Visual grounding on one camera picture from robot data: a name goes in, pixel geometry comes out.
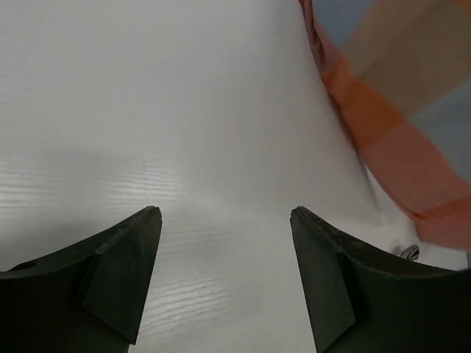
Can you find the orange grey checked cloth napkin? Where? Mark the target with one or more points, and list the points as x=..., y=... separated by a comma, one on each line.
x=399, y=74

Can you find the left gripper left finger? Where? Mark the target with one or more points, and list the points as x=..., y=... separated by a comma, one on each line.
x=87, y=297

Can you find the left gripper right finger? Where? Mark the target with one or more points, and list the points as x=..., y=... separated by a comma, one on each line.
x=363, y=299

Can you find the spoon with green handle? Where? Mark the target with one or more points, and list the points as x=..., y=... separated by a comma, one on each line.
x=409, y=253

